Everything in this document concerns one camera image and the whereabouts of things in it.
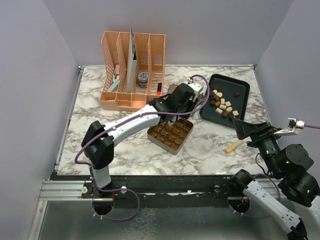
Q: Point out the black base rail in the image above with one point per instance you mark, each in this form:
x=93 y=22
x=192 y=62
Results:
x=148 y=191

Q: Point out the cream square chocolate piece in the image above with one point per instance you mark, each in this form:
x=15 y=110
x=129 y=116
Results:
x=228 y=104

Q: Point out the pink stapler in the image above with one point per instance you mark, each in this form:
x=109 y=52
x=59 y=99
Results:
x=116 y=73

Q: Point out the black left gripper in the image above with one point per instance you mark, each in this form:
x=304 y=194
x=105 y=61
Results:
x=192 y=103

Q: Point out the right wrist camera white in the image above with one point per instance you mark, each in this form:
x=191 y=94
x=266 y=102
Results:
x=293 y=127

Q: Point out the gold chocolate tin box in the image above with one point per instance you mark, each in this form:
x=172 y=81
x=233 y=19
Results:
x=170 y=138

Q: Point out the small round patterned jar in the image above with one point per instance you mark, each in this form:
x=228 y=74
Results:
x=143 y=78

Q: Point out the rose gold tin lid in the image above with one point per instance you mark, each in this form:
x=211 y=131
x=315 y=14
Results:
x=172 y=88

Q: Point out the black plastic tray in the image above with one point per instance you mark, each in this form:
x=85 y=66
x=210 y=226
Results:
x=215 y=106

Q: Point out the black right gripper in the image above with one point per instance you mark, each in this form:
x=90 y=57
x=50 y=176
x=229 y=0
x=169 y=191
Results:
x=243 y=129

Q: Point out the peach plastic desk organizer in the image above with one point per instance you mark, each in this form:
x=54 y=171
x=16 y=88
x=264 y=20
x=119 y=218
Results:
x=150 y=49

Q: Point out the cream round chocolate piece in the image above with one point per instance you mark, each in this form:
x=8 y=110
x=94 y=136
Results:
x=219 y=94

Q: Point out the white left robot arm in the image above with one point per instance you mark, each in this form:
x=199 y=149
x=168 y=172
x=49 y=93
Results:
x=101 y=139

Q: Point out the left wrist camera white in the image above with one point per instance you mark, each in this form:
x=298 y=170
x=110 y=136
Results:
x=197 y=87

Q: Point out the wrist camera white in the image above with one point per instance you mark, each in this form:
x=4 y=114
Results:
x=293 y=127
x=197 y=87

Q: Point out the black orange marker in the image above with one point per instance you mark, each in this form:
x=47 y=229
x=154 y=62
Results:
x=159 y=89

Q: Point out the cream chocolate right piece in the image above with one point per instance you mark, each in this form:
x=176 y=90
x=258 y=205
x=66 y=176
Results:
x=235 y=113

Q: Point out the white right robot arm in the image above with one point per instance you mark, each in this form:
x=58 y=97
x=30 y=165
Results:
x=290 y=166

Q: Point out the white upright booklet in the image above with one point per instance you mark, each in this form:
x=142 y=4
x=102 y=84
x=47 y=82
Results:
x=131 y=63

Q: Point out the tan stick on table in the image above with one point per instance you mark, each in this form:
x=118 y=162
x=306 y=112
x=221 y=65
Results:
x=233 y=146

